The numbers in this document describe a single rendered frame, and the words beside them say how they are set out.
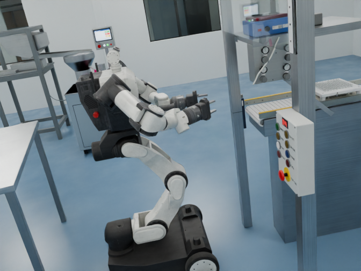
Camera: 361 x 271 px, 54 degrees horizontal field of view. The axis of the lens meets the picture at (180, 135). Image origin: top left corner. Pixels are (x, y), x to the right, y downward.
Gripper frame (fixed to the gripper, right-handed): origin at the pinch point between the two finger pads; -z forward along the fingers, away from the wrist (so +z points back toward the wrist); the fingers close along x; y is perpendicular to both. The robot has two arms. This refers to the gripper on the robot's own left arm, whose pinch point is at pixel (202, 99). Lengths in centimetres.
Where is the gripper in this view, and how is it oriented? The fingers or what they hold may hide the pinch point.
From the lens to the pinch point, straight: 209.7
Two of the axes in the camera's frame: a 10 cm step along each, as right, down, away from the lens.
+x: 1.5, 9.2, 3.7
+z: -9.9, 1.3, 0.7
